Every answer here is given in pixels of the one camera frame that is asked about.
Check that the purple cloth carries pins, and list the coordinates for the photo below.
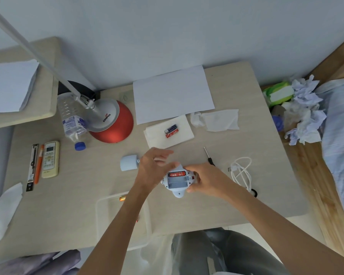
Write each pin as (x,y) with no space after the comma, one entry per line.
(34,264)

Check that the wooden bed frame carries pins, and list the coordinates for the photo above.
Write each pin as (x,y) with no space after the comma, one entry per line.
(315,180)

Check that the black narrow package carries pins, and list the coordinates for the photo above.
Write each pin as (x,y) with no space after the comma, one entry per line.
(32,168)

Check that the light blue battery toy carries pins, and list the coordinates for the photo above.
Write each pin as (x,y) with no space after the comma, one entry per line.
(177,184)

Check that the clear plastic tray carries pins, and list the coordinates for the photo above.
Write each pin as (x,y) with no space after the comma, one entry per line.
(106,220)

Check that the blue plastic item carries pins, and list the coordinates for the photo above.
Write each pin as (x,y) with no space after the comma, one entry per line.
(278,122)

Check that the red desk lamp head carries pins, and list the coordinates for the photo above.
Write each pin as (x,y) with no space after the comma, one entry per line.
(114,125)

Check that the person's left forearm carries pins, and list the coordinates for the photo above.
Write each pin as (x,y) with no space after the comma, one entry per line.
(117,231)

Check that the person's right hand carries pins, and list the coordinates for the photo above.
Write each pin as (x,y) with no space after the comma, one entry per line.
(212,180)

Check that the red battery in toy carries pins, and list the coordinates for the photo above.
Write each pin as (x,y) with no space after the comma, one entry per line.
(177,175)

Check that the crumpled white tissue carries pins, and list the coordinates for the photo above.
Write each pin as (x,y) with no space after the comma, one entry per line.
(220,120)

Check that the large white tissue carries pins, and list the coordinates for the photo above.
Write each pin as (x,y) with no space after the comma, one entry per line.
(3,214)

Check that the cream remote control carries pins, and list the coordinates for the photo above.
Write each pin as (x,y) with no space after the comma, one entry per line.
(50,159)

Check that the person's right forearm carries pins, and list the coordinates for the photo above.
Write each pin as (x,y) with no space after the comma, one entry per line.
(275,226)

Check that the orange pen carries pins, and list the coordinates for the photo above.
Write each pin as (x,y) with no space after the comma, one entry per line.
(39,166)

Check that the clear plastic water bottle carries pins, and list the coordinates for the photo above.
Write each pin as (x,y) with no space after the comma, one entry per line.
(70,117)

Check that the pile of crumpled tissues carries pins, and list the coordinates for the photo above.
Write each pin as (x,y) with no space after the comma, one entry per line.
(304,117)

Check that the white paper stack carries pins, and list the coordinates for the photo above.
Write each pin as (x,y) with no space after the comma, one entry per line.
(8,85)

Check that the light blue toy cover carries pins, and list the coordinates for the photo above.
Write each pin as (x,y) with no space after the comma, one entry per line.
(128,162)

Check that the white paper sheet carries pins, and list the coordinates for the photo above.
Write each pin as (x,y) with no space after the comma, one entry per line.
(173,94)

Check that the beige side shelf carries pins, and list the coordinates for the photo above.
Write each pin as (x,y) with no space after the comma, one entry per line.
(46,91)

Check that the blue bottle cap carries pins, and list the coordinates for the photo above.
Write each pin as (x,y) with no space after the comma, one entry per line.
(80,146)

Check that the folded white napkin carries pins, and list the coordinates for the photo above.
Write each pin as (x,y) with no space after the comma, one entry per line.
(157,137)

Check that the person's right thumb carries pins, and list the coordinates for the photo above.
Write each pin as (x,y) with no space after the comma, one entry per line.
(195,172)

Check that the green wet wipes pack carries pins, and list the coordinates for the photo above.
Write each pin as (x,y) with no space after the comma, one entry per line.
(279,94)

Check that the blue striped bedsheet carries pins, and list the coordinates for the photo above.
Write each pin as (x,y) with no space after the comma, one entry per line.
(341,140)

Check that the person's left thumb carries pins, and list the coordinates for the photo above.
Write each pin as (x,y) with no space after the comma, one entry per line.
(171,166)

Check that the person's grey trousers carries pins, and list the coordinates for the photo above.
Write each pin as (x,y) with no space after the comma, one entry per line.
(229,254)

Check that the person's left hand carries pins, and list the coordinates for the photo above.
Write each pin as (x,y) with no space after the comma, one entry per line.
(149,168)

